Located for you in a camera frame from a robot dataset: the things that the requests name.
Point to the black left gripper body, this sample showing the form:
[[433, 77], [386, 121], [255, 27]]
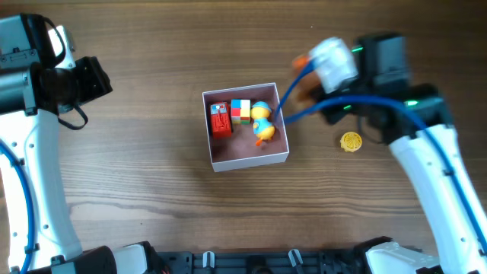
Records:
[[84, 82]]

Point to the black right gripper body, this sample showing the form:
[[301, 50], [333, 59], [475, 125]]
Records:
[[358, 90]]

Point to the yellow perforated ball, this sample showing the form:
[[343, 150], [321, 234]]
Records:
[[351, 141]]

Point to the yellow duck toy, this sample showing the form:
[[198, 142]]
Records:
[[263, 129]]

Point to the white box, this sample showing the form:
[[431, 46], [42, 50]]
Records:
[[238, 150]]

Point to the multicolour puzzle cube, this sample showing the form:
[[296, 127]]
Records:
[[240, 111]]

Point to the red toy block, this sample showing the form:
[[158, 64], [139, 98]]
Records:
[[220, 120]]

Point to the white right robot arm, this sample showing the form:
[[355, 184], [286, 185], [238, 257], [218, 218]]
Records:
[[416, 125]]

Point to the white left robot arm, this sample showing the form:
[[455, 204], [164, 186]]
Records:
[[43, 239]]

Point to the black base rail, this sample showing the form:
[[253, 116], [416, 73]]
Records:
[[321, 262]]

